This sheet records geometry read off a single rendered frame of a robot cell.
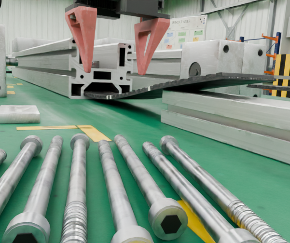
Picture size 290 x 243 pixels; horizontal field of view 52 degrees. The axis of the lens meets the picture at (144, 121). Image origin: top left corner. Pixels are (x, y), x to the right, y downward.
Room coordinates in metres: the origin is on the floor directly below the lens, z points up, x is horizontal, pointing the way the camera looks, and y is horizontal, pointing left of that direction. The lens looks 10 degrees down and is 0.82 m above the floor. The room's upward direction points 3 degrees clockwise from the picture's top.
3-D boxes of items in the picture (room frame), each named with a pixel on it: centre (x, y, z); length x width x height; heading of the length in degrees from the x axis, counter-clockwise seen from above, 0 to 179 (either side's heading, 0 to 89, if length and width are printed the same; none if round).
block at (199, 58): (0.51, -0.13, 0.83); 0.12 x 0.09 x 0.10; 119
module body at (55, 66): (0.80, 0.26, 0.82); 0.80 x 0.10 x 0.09; 29
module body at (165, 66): (0.89, 0.10, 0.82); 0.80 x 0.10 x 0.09; 29
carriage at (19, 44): (1.01, 0.39, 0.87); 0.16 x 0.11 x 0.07; 29
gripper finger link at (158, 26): (0.42, 0.02, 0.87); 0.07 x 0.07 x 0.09; 30
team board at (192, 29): (6.53, -0.57, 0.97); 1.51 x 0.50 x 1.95; 45
